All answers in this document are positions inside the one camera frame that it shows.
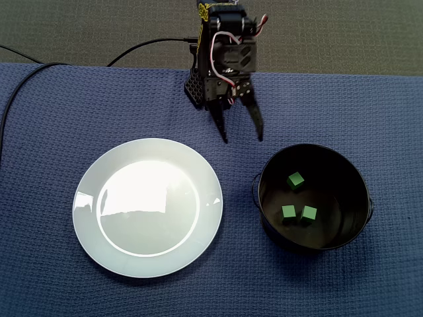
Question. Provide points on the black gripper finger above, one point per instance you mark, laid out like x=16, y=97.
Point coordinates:
x=219, y=115
x=252, y=105

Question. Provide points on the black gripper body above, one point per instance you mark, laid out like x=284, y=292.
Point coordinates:
x=216, y=90

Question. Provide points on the green cube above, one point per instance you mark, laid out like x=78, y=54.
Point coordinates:
x=308, y=214
x=295, y=181
x=288, y=214

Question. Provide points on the black lattice robot base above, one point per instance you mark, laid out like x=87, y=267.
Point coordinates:
x=195, y=89

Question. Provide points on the white round plate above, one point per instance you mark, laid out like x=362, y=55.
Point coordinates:
x=148, y=237

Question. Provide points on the black metal bucket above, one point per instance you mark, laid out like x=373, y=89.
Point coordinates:
x=347, y=198

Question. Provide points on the blue waffle cloth mat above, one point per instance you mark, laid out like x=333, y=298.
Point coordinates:
x=297, y=280

